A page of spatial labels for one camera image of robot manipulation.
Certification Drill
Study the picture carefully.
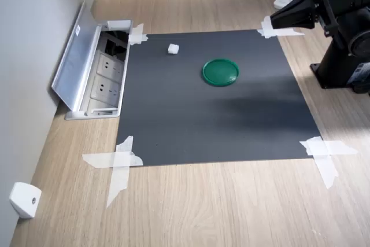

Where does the round green lid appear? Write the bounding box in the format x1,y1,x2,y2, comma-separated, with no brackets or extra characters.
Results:
201,58,240,88

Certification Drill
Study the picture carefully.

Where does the white tape piece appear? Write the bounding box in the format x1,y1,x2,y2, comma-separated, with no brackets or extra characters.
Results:
311,154,339,190
128,23,149,46
257,14,306,39
105,135,135,209
299,138,359,157
82,150,144,170

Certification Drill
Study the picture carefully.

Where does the dark grey mat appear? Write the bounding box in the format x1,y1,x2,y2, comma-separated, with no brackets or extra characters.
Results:
117,29,322,167

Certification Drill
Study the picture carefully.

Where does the grey partition panel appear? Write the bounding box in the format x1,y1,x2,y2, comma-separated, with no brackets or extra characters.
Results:
0,0,103,232

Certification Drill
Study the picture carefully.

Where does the silver cable duct box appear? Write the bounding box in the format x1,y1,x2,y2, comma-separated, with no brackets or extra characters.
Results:
51,1,134,121

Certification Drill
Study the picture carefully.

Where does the white partition bracket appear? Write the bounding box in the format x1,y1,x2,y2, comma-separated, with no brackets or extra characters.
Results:
8,182,42,219

